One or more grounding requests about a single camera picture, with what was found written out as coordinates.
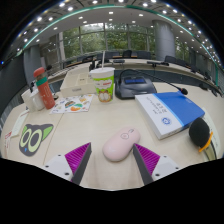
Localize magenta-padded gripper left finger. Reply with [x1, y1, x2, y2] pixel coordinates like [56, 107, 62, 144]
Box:
[43, 142, 93, 186]

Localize black foam handheld microphone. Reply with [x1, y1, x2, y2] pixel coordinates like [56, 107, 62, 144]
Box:
[188, 117, 214, 154]

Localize colourful sticker sheet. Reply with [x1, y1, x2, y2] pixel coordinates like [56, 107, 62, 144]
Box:
[49, 93, 95, 115]

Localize green printed paper cup with straw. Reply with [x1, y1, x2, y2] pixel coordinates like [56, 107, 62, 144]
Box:
[89, 50, 116, 103]

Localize blue and white book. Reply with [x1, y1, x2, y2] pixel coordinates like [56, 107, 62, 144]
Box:
[134, 91, 206, 140]

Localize pink computer mouse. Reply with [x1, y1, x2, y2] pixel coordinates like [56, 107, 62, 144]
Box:
[102, 126, 142, 163]

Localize cat-face mouse pad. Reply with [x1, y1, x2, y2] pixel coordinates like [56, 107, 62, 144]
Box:
[18, 123, 55, 158]

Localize beige cardboard box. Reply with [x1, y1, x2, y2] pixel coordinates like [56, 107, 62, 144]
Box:
[59, 66, 98, 98]

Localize black desk microphone console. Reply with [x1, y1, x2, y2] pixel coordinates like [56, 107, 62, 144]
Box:
[114, 68, 189, 100]

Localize ceiling lights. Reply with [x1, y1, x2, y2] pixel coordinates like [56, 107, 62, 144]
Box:
[1, 0, 223, 66]

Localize red bottle with green band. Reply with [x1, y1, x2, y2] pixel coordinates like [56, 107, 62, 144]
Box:
[32, 66, 57, 110]

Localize dark office chairs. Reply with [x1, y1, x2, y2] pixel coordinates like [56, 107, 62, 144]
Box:
[89, 49, 214, 82]

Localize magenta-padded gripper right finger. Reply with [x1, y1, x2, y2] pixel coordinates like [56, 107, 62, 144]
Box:
[132, 143, 183, 186]

